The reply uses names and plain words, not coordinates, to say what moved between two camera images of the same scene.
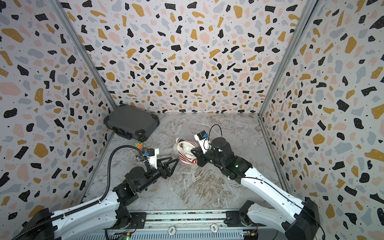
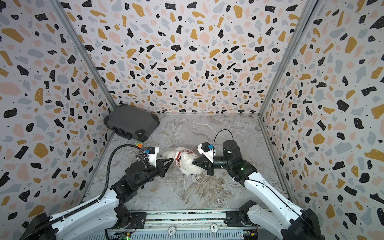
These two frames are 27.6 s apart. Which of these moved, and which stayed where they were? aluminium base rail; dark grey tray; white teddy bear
Moved: white teddy bear
Stayed: aluminium base rail; dark grey tray
